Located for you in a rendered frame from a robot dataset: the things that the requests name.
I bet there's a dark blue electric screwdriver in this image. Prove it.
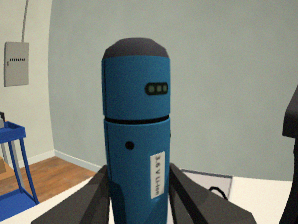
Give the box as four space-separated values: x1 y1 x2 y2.
101 37 171 224

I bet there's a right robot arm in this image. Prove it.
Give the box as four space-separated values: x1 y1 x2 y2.
279 85 298 224

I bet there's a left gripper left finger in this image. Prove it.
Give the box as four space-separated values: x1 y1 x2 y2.
31 165 110 224

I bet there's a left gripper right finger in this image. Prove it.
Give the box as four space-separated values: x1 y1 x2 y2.
169 163 257 224

